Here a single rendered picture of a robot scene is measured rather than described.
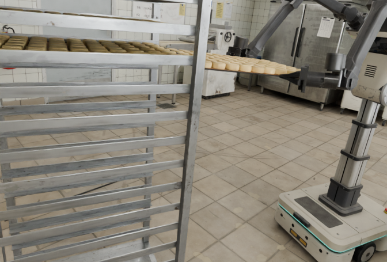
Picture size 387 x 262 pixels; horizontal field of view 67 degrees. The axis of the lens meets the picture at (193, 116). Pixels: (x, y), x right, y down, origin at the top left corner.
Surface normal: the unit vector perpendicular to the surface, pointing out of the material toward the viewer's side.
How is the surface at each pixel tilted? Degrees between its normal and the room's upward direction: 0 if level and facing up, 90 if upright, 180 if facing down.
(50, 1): 90
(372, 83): 90
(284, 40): 90
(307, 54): 91
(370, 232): 31
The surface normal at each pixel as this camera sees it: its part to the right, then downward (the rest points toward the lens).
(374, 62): -0.90, 0.06
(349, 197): 0.42, 0.33
